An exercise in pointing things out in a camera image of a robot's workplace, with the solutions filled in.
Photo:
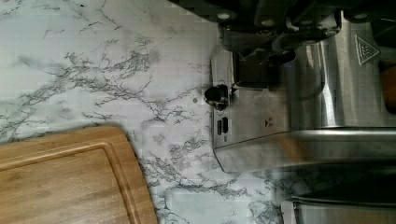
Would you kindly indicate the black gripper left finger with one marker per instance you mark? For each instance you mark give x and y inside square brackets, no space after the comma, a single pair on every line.
[246,38]

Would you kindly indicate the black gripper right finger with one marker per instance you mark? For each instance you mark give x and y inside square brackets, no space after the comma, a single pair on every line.
[309,30]

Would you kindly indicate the black toaster lever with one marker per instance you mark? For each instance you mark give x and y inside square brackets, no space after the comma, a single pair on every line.
[286,57]

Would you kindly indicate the black toaster knob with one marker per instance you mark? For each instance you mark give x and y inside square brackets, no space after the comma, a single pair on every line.
[217,96]

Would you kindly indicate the stainless steel toaster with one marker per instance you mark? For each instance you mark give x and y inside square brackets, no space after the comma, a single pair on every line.
[327,106]

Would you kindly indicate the dark round pan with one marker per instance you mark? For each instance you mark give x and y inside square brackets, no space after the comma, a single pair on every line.
[341,195]

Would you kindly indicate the bamboo cutting board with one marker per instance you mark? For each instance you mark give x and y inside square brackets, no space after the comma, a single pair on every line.
[88,176]

